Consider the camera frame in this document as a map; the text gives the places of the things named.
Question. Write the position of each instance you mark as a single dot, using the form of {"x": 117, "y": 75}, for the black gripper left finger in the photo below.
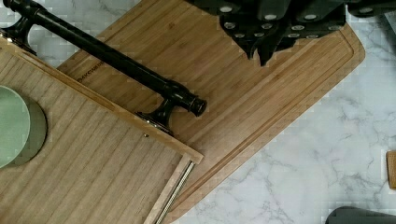
{"x": 253, "y": 32}

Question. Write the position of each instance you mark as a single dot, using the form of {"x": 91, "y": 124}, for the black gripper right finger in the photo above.
{"x": 299, "y": 20}

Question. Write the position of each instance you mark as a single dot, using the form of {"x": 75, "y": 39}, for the wooden drawer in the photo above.
{"x": 100, "y": 163}

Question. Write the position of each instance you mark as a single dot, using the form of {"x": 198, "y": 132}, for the large bamboo cutting board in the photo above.
{"x": 247, "y": 104}

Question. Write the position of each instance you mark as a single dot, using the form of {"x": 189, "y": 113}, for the small light wooden board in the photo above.
{"x": 391, "y": 168}

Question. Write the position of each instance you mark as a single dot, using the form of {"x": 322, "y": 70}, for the black frying pan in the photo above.
{"x": 354, "y": 215}

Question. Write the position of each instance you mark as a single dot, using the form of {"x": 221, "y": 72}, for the pale green bowl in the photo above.
{"x": 23, "y": 128}

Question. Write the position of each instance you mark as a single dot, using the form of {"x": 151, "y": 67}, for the black drawer handle bar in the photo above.
{"x": 173, "y": 93}

